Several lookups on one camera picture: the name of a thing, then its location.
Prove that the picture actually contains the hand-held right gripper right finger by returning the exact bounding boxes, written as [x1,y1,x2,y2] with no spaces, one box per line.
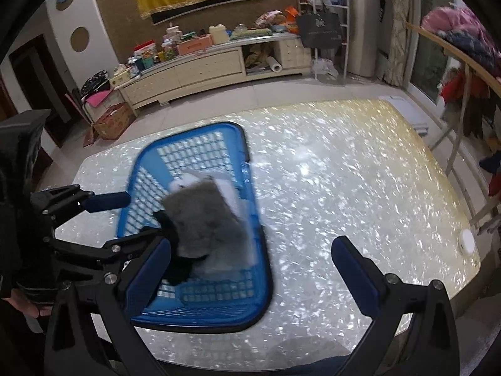
[331,236,460,376]

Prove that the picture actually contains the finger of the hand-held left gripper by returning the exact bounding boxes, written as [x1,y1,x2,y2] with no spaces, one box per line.
[33,186,132,220]
[47,231,165,271]

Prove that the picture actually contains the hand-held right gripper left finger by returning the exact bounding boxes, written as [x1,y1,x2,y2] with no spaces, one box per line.
[43,238,173,376]

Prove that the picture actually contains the black soft cloth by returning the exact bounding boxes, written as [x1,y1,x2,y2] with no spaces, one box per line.
[152,209,204,286]

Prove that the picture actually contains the blue plastic basket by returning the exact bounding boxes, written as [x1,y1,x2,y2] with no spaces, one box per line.
[116,121,273,333]

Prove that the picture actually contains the grey fluffy cloth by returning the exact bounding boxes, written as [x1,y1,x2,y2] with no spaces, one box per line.
[161,178,257,279]

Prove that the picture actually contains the white towel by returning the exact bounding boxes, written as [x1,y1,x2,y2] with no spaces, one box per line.
[169,168,251,224]

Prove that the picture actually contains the person's left hand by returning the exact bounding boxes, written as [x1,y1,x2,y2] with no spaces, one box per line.
[8,288,53,320]

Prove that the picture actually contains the brown storage box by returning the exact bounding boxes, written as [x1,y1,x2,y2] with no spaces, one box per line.
[91,102,136,139]

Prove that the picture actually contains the pink cloth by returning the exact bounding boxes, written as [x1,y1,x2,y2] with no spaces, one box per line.
[84,90,114,107]

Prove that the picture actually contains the small white round device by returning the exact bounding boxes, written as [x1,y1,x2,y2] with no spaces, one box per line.
[459,230,476,256]

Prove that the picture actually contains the dark wooden door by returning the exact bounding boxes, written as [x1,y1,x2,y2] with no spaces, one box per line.
[8,33,75,149]

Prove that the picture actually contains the black patterned bag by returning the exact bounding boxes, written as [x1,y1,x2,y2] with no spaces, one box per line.
[80,70,110,97]

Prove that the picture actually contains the red and white package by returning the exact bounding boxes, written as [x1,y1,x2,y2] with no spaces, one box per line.
[134,40,157,57]

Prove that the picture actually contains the cream television cabinet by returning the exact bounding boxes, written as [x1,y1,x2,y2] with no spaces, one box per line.
[117,33,314,107]

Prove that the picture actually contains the pink rectangular box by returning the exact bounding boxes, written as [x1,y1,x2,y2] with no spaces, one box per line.
[177,34,214,56]

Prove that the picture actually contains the white plastic jug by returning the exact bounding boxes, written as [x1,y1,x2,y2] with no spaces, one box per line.
[209,23,230,44]

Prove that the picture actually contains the white plastic bag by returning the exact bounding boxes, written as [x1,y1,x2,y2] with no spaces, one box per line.
[311,58,339,83]

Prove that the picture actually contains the white paper roll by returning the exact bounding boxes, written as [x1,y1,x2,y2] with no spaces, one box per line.
[262,55,283,73]

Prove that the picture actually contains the red hanging clothes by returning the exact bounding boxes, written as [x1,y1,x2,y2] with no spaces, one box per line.
[440,68,490,98]

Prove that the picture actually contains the green folded cloth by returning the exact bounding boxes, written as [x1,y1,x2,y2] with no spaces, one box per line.
[231,27,272,40]

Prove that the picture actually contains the white metal rack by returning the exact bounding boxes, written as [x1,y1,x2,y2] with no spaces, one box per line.
[295,0,351,86]

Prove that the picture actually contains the colourful snack bag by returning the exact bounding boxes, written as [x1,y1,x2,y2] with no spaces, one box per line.
[254,10,286,28]

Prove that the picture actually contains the black tote bag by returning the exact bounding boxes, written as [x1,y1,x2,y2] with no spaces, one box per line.
[295,10,343,50]

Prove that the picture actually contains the standing air conditioner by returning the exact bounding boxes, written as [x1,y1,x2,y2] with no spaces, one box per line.
[346,0,382,78]

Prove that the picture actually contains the patterned beige curtain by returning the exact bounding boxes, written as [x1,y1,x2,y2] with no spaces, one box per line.
[385,0,421,87]

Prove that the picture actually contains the wooden clothes rack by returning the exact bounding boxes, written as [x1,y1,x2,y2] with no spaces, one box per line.
[405,21,501,239]

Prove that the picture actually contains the dark blue patterned garment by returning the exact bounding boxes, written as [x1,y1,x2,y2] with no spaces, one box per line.
[436,27,501,75]

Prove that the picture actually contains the orange bag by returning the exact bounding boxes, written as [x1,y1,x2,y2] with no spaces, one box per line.
[284,6,300,32]

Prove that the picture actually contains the pink clothes pile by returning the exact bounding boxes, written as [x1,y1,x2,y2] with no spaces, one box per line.
[421,6,501,48]

